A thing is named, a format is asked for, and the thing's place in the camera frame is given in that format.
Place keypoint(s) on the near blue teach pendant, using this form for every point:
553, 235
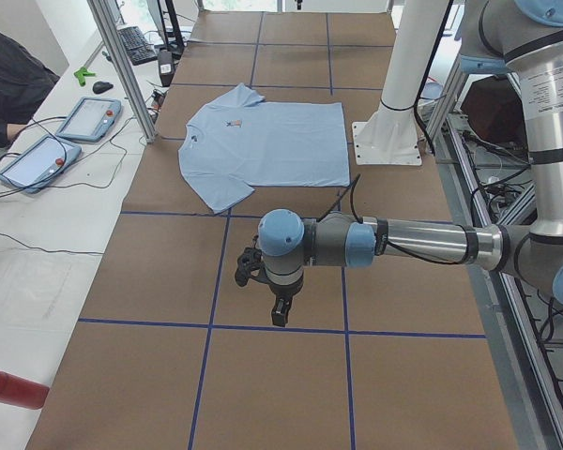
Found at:
40, 164

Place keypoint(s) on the white pedestal column with base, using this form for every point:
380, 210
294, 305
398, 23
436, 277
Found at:
390, 136

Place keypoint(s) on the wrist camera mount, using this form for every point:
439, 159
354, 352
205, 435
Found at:
249, 266

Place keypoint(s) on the far blue teach pendant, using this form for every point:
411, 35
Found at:
90, 119

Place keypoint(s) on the black keyboard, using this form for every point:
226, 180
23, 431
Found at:
137, 48

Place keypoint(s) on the black power adapter box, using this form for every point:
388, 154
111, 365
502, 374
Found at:
166, 67

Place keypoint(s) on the aluminium frame post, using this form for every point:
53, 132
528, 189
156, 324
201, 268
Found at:
104, 20

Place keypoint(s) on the blue teach pendant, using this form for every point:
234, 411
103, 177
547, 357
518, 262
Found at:
90, 119
40, 164

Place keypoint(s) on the black computer mouse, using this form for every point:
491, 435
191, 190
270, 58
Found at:
101, 87

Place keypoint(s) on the light blue t-shirt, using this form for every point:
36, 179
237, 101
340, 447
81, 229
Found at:
240, 141

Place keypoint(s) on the green plastic tool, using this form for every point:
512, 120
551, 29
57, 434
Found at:
82, 74

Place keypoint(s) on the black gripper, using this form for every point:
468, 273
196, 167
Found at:
283, 293

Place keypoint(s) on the person in black clothes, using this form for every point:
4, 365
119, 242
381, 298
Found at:
25, 82

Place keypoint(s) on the red cylinder bottle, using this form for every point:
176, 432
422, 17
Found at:
20, 392

